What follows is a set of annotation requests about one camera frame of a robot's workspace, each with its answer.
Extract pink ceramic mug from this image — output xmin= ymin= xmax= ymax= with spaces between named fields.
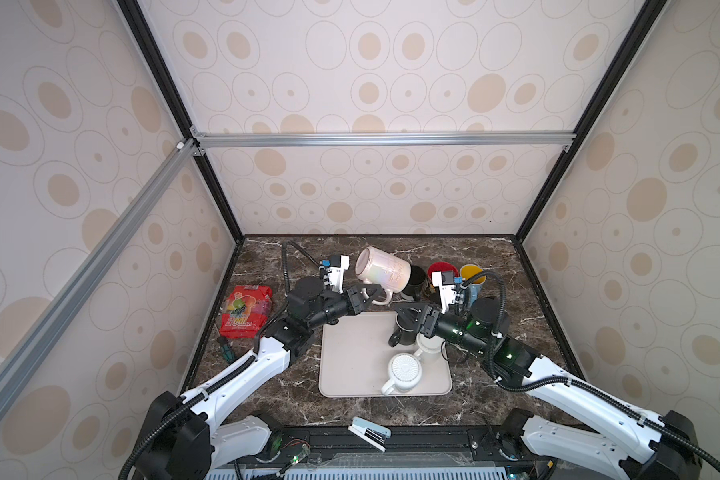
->
xmin=355 ymin=246 xmax=411 ymax=294

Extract black and white mug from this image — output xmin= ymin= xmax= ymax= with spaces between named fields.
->
xmin=400 ymin=265 xmax=428 ymax=302

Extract cream white mug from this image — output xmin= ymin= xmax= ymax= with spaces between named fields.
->
xmin=414 ymin=333 xmax=448 ymax=365

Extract blue butterfly mug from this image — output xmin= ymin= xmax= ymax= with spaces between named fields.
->
xmin=459 ymin=264 xmax=487 ymax=307

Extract white ribbed mug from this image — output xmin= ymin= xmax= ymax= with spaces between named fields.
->
xmin=380 ymin=353 xmax=423 ymax=396

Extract black skull mug red inside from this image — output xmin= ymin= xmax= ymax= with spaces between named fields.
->
xmin=427 ymin=261 xmax=461 ymax=288

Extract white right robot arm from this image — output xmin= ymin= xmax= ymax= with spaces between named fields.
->
xmin=395 ymin=297 xmax=720 ymax=479

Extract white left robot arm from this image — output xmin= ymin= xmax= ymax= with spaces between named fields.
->
xmin=118 ymin=277 xmax=383 ymax=479

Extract small black mug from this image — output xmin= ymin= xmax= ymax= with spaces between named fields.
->
xmin=387 ymin=320 xmax=418 ymax=348

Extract beige plastic tray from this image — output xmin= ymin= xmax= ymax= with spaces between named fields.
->
xmin=319 ymin=311 xmax=452 ymax=398

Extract red snack bag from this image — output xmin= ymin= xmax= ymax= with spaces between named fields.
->
xmin=220 ymin=285 xmax=273 ymax=340

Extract light blue white stapler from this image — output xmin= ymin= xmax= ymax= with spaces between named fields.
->
xmin=348 ymin=417 xmax=392 ymax=452

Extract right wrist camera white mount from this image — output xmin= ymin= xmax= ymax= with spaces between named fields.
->
xmin=434 ymin=273 xmax=462 ymax=314

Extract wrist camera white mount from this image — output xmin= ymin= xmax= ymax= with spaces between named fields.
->
xmin=434 ymin=273 xmax=462 ymax=314
xmin=319 ymin=254 xmax=350 ymax=294

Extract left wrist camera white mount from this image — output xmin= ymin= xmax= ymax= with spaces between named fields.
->
xmin=319 ymin=254 xmax=350 ymax=294

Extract green handled screwdriver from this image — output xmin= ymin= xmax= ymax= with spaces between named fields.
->
xmin=216 ymin=336 xmax=236 ymax=365

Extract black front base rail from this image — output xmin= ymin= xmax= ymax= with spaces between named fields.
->
xmin=133 ymin=424 xmax=649 ymax=480

